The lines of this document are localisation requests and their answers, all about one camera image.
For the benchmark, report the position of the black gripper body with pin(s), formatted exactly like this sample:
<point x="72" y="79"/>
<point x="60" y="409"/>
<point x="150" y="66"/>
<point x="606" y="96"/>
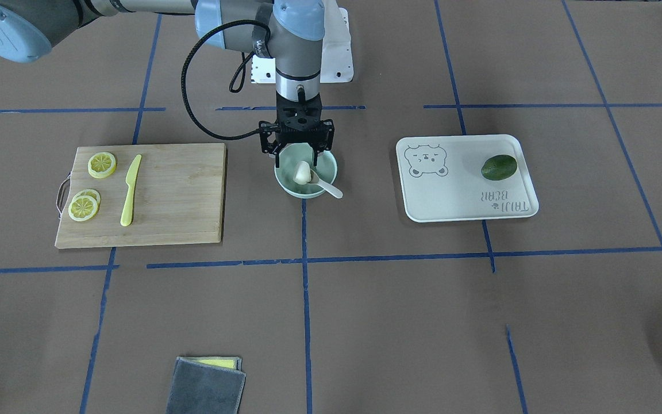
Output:
<point x="268" y="140"/>

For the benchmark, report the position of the upper lemon slice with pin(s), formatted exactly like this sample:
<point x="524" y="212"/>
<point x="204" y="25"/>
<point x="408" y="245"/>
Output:
<point x="83" y="208"/>

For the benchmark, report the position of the white steamed bun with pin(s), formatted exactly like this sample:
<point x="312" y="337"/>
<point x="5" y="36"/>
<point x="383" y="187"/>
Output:
<point x="303" y="174"/>

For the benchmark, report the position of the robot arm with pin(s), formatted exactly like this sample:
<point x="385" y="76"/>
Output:
<point x="291" y="33"/>

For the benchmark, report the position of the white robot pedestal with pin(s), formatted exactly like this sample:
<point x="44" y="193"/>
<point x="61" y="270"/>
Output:
<point x="336" y="56"/>

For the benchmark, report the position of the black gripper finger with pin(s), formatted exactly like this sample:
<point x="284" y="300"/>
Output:
<point x="314" y="154"/>

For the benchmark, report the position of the grey folded cloth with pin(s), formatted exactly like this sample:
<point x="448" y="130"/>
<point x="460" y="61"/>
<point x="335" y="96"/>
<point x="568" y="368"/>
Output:
<point x="206" y="384"/>

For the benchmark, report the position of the wooden cutting board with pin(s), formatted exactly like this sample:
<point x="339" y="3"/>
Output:
<point x="179" y="197"/>

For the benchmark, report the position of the yellow plastic knife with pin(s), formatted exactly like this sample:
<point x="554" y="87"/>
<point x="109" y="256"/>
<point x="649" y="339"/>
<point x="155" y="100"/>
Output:
<point x="130" y="180"/>

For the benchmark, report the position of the white bear tray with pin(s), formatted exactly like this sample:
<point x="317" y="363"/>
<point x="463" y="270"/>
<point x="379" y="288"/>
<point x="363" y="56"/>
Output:
<point x="441" y="179"/>

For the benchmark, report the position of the lower lemon slice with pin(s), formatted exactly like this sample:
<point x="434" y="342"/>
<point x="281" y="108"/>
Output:
<point x="101" y="165"/>

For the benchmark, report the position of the green avocado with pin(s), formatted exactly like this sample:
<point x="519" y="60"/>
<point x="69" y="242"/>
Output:
<point x="499" y="167"/>

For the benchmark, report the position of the lemon slice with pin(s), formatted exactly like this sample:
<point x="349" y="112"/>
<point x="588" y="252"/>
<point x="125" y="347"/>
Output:
<point x="83" y="208"/>
<point x="101" y="165"/>

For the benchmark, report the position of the green ceramic bowl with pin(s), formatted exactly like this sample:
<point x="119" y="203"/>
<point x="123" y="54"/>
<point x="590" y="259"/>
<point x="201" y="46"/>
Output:
<point x="326" y="167"/>

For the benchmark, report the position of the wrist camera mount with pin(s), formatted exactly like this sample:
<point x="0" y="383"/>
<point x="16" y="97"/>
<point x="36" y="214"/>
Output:
<point x="274" y="137"/>

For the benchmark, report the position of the white ceramic spoon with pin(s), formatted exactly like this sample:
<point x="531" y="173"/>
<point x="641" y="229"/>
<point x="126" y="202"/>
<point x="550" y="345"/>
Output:
<point x="328" y="187"/>

